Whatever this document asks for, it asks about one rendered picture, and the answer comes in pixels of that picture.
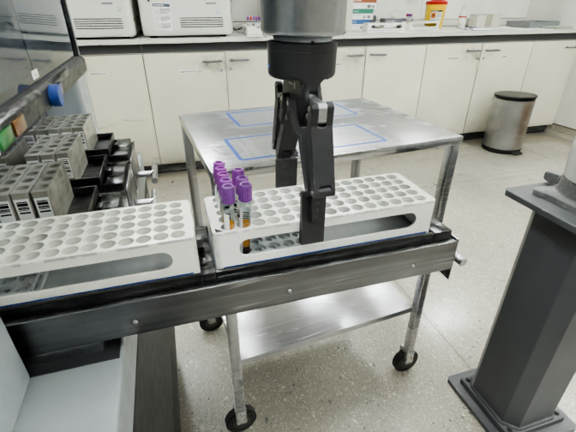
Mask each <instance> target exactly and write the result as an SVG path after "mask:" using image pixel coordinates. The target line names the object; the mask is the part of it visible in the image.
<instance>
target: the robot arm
mask: <svg viewBox="0 0 576 432"><path fill-rule="evenodd" d="M346 10H347V0H260V14H261V31H262V32H263V33H264V34H267V35H272V36H273V39H270V40H268V41H267V71H268V74H269V75H270V76H272V78H275V79H279V80H282V81H276V82H275V83H274V88H275V104H274V116H273V138H272V149H273V150H275V157H276V160H275V188H282V187H289V186H295V185H297V157H298V156H299V155H298V152H297V150H296V146H297V140H298V146H299V152H300V159H301V165H302V171H303V182H304V189H305V190H303V191H300V193H299V196H300V225H299V242H300V244H301V245H304V244H310V243H319V242H323V241H324V229H325V215H326V200H327V197H328V196H334V195H335V176H334V152H333V114H334V104H333V102H323V101H322V95H321V83H322V82H323V81H324V80H328V79H330V78H332V77H333V76H334V75H335V72H336V59H337V47H338V41H336V40H332V38H333V36H339V35H342V34H343V33H344V32H345V21H346ZM543 178H544V180H546V181H547V182H548V183H550V184H552V185H551V186H541V187H535V188H534V190H533V191H532V194H533V195H534V196H537V197H539V198H543V199H544V200H546V201H550V202H552V203H553V204H556V206H558V207H561V208H563V209H565V210H567V211H568V212H570V213H573V214H575V215H576V136H575V137H574V140H573V144H572V146H571V149H570V152H569V154H568V157H567V163H566V167H565V170H564V172H559V171H552V170H550V171H547V172H545V173H544V176H543Z"/></svg>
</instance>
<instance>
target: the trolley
mask: <svg viewBox="0 0 576 432"><path fill-rule="evenodd" d="M323 102H333V104H334V114H333V152H334V163H338V162H345V161H350V160H351V178H355V177H359V175H360V166H361V159H366V158H373V157H379V156H384V155H390V154H396V153H407V152H412V151H418V150H424V149H430V148H435V149H442V148H444V153H443V157H442V162H441V168H440V173H439V177H438V182H437V186H436V191H435V204H434V209H433V213H432V215H433V216H434V217H435V218H437V219H438V220H439V221H440V222H443V218H444V214H445V210H446V206H447V199H448V196H449V191H450V188H451V184H452V180H453V173H454V169H455V166H456V161H457V158H458V154H459V147H460V144H462V142H463V139H464V136H462V135H458V134H456V133H454V132H452V131H449V130H446V129H443V128H441V127H438V126H435V125H434V124H431V123H427V122H424V121H423V120H420V119H418V118H415V117H412V116H409V115H407V114H404V113H402V112H400V111H396V110H394V109H391V108H389V107H386V106H384V105H380V104H378V103H376V102H373V101H371V100H368V99H365V98H359V99H341V100H331V101H323ZM273 116H274V106H266V107H256V108H247V109H237V110H228V111H210V112H201V113H191V114H182V115H178V117H179V122H180V124H181V130H182V136H183V147H184V153H185V160H186V166H187V172H188V179H189V191H190V197H191V203H192V210H193V216H194V222H195V227H199V226H203V221H202V214H201V201H200V194H199V187H198V180H197V173H196V167H195V154H194V149H195V151H196V153H197V155H198V157H199V159H200V160H201V162H202V164H203V166H204V168H205V170H206V171H207V174H208V176H209V177H210V179H211V187H212V195H213V196H215V182H214V177H213V162H214V161H216V160H222V161H224V162H225V167H226V171H227V172H228V173H229V176H230V178H232V169H233V168H236V167H240V168H243V169H244V176H253V175H259V174H265V173H270V172H275V160H276V157H275V150H273V149H272V138H273ZM430 274H431V273H426V274H422V275H418V277H417V284H416V289H415V293H414V298H413V302H412V304H411V303H410V302H409V301H408V300H407V299H406V298H405V297H404V296H403V295H402V294H401V293H400V292H399V291H398V290H397V289H396V288H395V287H394V286H393V284H392V283H391V282H390V281H389V282H385V283H380V284H377V285H369V286H364V287H361V288H356V289H352V290H348V291H341V292H336V293H332V294H327V295H323V296H319V297H312V298H307V299H304V300H299V301H295V302H290V303H283V304H279V305H274V306H270V307H266V308H262V309H254V310H250V311H246V312H242V313H237V314H233V315H226V316H221V317H217V318H212V319H208V320H204V321H199V323H200V327H201V329H203V330H205V331H213V330H215V329H217V328H219V327H220V326H221V325H222V323H224V326H225V330H226V333H227V338H228V346H229V354H230V363H231V378H232V386H233V394H234V401H233V409H231V410H230V411H229V412H228V414H227V415H226V417H225V425H226V428H227V429H228V430H229V431H231V432H241V431H244V430H246V429H248V428H249V427H250V426H251V425H252V424H253V423H254V422H255V420H256V413H255V408H254V407H253V406H252V405H246V404H245V403H244V392H243V373H242V365H243V364H246V363H251V362H254V361H256V360H259V359H262V358H265V357H270V356H272V355H276V354H279V353H281V352H284V351H289V350H292V349H295V348H298V347H300V346H304V345H308V344H311V343H314V342H316V341H320V340H323V339H327V338H330V337H333V336H336V335H339V334H342V333H347V332H350V331H352V330H355V329H358V328H361V327H366V326H368V325H371V324H375V323H377V322H380V321H384V320H388V319H391V318H394V317H396V316H399V315H404V314H407V313H410V312H411V313H410V318H409V322H408V326H407V330H406V335H405V342H404V343H403V344H401V345H400V348H399V351H398V352H397V353H396V354H395V356H394V357H393V366H394V368H395V369H396V370H397V371H406V370H408V369H410V368H411V367H412V366H413V365H414V364H415V363H416V361H417V357H418V354H417V353H416V351H415V350H414V346H415V342H416V338H417V331H418V328H419V323H420V320H421V316H422V312H423V305H424V301H425V298H426V293H427V290H428V285H429V279H430Z"/></svg>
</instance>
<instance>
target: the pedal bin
mask: <svg viewBox="0 0 576 432"><path fill-rule="evenodd" d="M536 99H537V95H536V94H534V93H527V92H519V91H499V92H495V93H494V97H493V99H492V100H493V103H492V106H491V110H490V114H489V119H488V122H487V126H486V130H485V133H484V137H483V142H482V148H483V149H485V150H487V151H490V152H492V153H500V154H514V155H520V154H523V153H522V152H520V150H521V147H522V144H523V141H524V138H525V133H526V130H527V128H528V124H529V122H530V119H531V114H532V111H533V108H534V105H535V103H536Z"/></svg>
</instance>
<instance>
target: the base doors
mask: <svg viewBox="0 0 576 432"><path fill-rule="evenodd" d="M566 46H567V47H573V46H576V40H559V41H533V42H506V43H475V44H448V45H400V46H375V47H344V48H337V59H336V63H342V64H341V66H336V72H335V75H334V76H333V77H332V78H330V79H328V80H324V81H323V82H322V83H321V95H322V101H331V100H341V99H359V98H365V99H368V100H371V101H373V102H376V103H378V104H380V105H384V106H386V107H389V108H391V109H394V110H396V111H400V112H402V113H404V114H407V115H409V116H412V117H415V118H418V119H420V120H423V121H424V122H427V123H431V124H434V125H435V126H438V127H441V128H443V129H446V130H449V131H452V132H454V133H456V134H462V133H463V134H465V133H473V132H482V131H485V130H486V126H487V122H488V119H489V114H490V110H491V106H492V103H493V100H492V99H493V97H494V93H495V92H499V91H519V92H527V93H534V94H536V95H537V99H536V103H535V105H534V108H533V111H532V114H531V119H530V122H529V124H528V127H530V126H539V125H548V124H552V123H553V121H554V118H555V114H556V112H557V109H558V106H559V104H560V101H561V96H562V94H563V91H564V88H565V86H566V83H567V78H568V76H569V73H570V71H571V68H572V66H573V61H574V58H575V56H576V48H566ZM495 49H497V50H501V51H485V50H495ZM466 50H482V51H466ZM370 53H372V54H382V53H383V54H387V55H386V56H370ZM348 54H349V55H360V54H362V55H364V57H348V56H347V55H348ZM501 56H508V57H504V58H501ZM449 57H459V59H456V60H448V58H449ZM476 57H480V59H479V61H478V60H476ZM483 57H484V60H483ZM245 58H247V59H249V61H238V62H230V60H231V59H245ZM84 59H85V62H86V66H87V72H86V73H85V76H86V79H87V85H88V90H89V93H90V97H91V100H92V104H93V110H94V114H95V117H96V121H97V124H98V128H99V133H100V134H102V133H112V132H113V133H114V136H115V140H118V139H128V138H130V140H131V141H135V149H136V153H141V156H142V161H143V165H144V166H150V165H152V163H156V164H157V165H164V164H174V163H183V162H186V160H185V153H184V147H183V136H182V130H181V124H180V122H179V117H178V115H182V114H191V113H201V112H210V111H228V110H237V109H247V108H256V107H266V106H274V104H275V88H274V83H275V82H276V81H282V80H279V79H275V78H272V76H270V75H269V74H268V71H267V50H264V51H220V52H190V53H160V54H143V59H144V64H145V69H144V64H143V59H142V54H136V55H111V56H86V57H84ZM203 60H205V61H216V60H222V63H203V62H202V61H203ZM477 63H479V64H478V68H477V69H475V68H476V66H477ZM225 66H226V69H225ZM229 68H232V70H229ZM192 69H197V73H185V74H180V72H179V70H192ZM220 69H223V72H220ZM145 70H146V74H145ZM89 73H107V75H89ZM146 75H147V78H146ZM226 78H227V80H226ZM147 85H148V89H149V93H148V89H147ZM227 89H228V92H227ZM149 94H150V98H149ZM150 100H151V104H150ZM228 101H229V104H228ZM151 105H152V108H151ZM152 110H153V113H152ZM153 120H154V123H153ZM154 124H155V128H154ZM155 130H156V133H155ZM156 135H157V138H156ZM157 140H158V143H157ZM158 145H159V147H158ZM159 156H160V157H159ZM160 160H161V163H160Z"/></svg>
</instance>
